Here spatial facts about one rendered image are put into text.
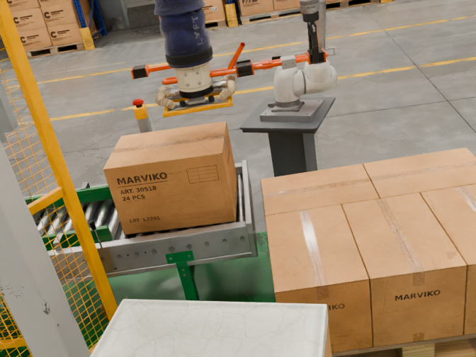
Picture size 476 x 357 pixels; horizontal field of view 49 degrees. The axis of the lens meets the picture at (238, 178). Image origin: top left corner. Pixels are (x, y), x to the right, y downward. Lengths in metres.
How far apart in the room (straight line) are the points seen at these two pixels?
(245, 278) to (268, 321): 1.77
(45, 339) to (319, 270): 1.12
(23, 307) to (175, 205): 1.00
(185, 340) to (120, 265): 1.37
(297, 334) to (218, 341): 0.20
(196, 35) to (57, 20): 8.07
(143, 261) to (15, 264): 0.98
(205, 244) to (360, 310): 0.81
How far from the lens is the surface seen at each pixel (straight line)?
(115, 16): 11.39
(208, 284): 3.19
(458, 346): 2.73
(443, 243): 2.45
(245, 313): 1.45
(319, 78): 3.26
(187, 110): 2.49
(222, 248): 2.63
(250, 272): 3.21
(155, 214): 2.71
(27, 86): 2.26
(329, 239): 2.47
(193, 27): 2.44
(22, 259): 1.84
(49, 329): 2.02
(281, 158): 3.40
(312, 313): 1.42
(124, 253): 2.69
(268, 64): 2.55
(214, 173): 2.54
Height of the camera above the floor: 2.00
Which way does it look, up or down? 28 degrees down
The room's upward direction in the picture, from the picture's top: 11 degrees counter-clockwise
